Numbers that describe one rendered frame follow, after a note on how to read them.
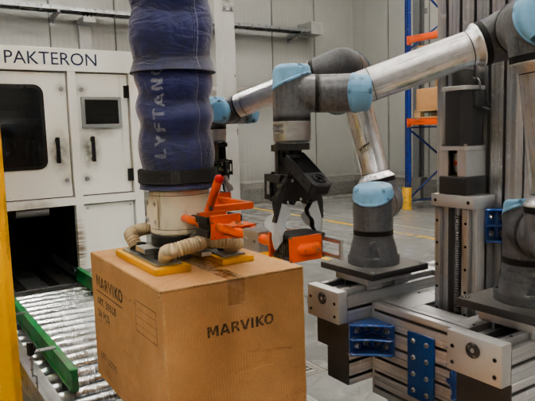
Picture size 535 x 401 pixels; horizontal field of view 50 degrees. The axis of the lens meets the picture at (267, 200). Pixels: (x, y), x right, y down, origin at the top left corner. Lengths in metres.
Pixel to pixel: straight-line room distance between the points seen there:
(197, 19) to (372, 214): 0.72
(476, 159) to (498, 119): 0.11
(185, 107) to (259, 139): 10.40
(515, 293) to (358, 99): 0.55
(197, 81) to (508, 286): 0.92
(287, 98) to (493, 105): 0.66
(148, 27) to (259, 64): 10.51
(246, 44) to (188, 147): 10.42
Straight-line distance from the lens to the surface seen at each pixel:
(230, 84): 4.70
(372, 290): 1.68
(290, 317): 1.56
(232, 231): 1.33
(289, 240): 1.10
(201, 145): 1.59
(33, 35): 10.42
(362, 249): 1.68
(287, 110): 1.13
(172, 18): 1.59
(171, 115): 1.57
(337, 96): 1.13
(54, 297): 3.53
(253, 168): 11.89
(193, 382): 1.46
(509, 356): 1.29
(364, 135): 1.81
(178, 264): 1.54
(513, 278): 1.38
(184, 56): 1.58
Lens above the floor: 1.43
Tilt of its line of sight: 7 degrees down
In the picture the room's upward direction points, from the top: 2 degrees counter-clockwise
